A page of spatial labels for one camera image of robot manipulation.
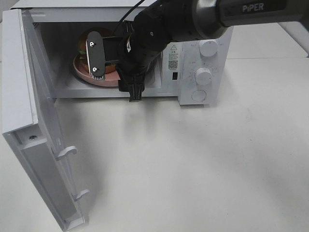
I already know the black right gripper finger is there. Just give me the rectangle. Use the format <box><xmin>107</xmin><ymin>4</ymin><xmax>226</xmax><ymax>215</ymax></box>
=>
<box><xmin>117</xmin><ymin>68</ymin><xmax>145</xmax><ymax>102</ymax></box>
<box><xmin>86</xmin><ymin>31</ymin><xmax>105</xmax><ymax>77</ymax></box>

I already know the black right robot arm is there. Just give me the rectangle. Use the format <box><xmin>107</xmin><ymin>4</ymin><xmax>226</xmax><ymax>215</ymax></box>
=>
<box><xmin>86</xmin><ymin>0</ymin><xmax>309</xmax><ymax>101</ymax></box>

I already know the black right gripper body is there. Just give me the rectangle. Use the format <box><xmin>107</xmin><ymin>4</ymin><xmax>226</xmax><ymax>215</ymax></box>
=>
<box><xmin>102</xmin><ymin>20</ymin><xmax>169</xmax><ymax>74</ymax></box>

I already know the white microwave door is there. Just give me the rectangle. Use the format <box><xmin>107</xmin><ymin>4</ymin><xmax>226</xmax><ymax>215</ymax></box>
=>
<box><xmin>2</xmin><ymin>9</ymin><xmax>88</xmax><ymax>232</ymax></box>

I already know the round white door button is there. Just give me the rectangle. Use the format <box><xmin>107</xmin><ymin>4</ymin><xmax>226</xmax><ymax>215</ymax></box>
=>
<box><xmin>192</xmin><ymin>90</ymin><xmax>207</xmax><ymax>102</ymax></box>

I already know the white microwave oven body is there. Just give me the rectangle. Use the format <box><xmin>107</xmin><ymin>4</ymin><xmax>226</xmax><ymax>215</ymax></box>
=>
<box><xmin>11</xmin><ymin>0</ymin><xmax>233</xmax><ymax>105</ymax></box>

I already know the lower white microwave knob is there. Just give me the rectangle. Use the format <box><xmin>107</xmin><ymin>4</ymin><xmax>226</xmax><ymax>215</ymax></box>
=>
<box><xmin>195</xmin><ymin>68</ymin><xmax>212</xmax><ymax>85</ymax></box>

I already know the upper white microwave knob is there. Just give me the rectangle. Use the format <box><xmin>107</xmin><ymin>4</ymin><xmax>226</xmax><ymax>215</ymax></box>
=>
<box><xmin>198</xmin><ymin>40</ymin><xmax>218</xmax><ymax>57</ymax></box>

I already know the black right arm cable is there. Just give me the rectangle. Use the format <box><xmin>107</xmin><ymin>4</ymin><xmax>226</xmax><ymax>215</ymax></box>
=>
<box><xmin>112</xmin><ymin>0</ymin><xmax>148</xmax><ymax>37</ymax></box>

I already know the pink round plate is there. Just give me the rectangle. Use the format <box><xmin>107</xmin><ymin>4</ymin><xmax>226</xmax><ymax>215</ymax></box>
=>
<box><xmin>73</xmin><ymin>54</ymin><xmax>120</xmax><ymax>87</ymax></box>

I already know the white microwave knob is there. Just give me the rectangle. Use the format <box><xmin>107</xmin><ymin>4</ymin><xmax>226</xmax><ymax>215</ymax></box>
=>
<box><xmin>195</xmin><ymin>68</ymin><xmax>212</xmax><ymax>85</ymax></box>
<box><xmin>198</xmin><ymin>40</ymin><xmax>218</xmax><ymax>57</ymax></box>

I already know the white warning label sticker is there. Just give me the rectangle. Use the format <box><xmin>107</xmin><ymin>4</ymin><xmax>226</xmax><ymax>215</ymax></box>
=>
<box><xmin>166</xmin><ymin>44</ymin><xmax>179</xmax><ymax>71</ymax></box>

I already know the burger with lettuce and tomato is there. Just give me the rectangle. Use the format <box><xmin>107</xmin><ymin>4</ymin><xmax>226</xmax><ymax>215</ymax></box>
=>
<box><xmin>78</xmin><ymin>27</ymin><xmax>112</xmax><ymax>72</ymax></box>

